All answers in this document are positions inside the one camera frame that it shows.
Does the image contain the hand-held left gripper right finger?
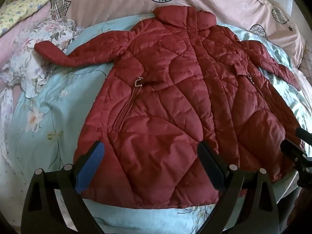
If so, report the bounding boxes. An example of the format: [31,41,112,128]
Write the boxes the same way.
[197,141,281,234]

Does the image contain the light blue floral bed sheet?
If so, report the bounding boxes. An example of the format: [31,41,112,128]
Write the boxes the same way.
[0,15,310,234]

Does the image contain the red quilted jacket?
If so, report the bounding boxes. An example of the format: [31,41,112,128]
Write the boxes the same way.
[34,5,301,210]

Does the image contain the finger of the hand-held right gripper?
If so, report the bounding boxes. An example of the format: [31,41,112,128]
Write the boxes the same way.
[296,127,312,149]
[280,139,309,169]

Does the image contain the white floral ruffled pillow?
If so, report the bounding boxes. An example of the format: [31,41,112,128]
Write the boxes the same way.
[0,19,84,98]

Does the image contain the yellow floral pillow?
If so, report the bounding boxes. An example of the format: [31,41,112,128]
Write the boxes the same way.
[0,0,57,37]

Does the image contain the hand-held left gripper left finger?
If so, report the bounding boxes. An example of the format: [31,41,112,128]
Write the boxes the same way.
[21,141,105,234]

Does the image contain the white grid-pattern cloth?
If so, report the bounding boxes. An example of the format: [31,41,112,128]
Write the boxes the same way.
[301,50,312,72]

